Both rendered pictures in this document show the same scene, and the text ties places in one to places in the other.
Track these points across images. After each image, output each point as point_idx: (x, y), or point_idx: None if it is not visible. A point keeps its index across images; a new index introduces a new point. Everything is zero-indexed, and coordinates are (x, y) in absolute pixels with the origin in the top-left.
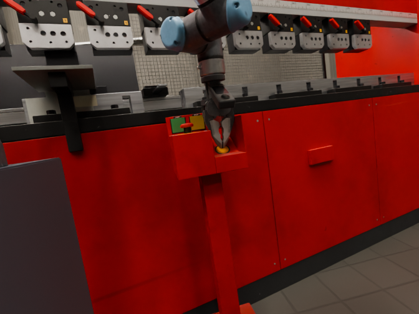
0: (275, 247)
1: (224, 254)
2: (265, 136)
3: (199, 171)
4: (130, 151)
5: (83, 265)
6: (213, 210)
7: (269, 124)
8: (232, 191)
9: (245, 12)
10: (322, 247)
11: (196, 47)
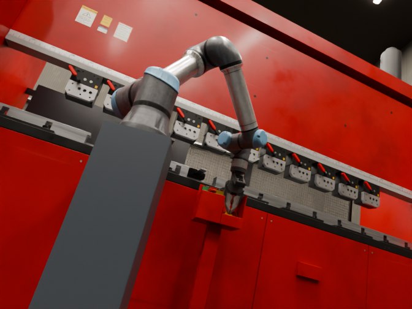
0: None
1: (203, 289)
2: (264, 232)
3: (209, 216)
4: (168, 197)
5: None
6: (207, 251)
7: (270, 225)
8: (225, 262)
9: (262, 141)
10: None
11: (233, 149)
